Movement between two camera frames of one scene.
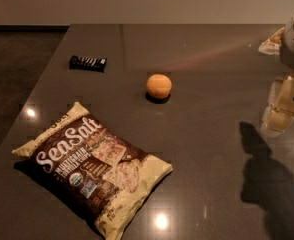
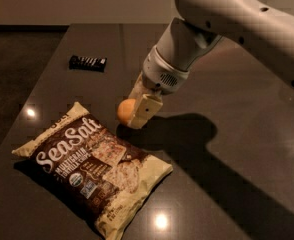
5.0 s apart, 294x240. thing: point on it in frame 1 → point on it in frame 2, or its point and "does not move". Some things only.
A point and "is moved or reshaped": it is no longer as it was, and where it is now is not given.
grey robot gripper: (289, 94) → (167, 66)
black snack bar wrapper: (94, 64) does not move
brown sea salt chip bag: (94, 173) does not move
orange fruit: (159, 85) is moved or reshaped
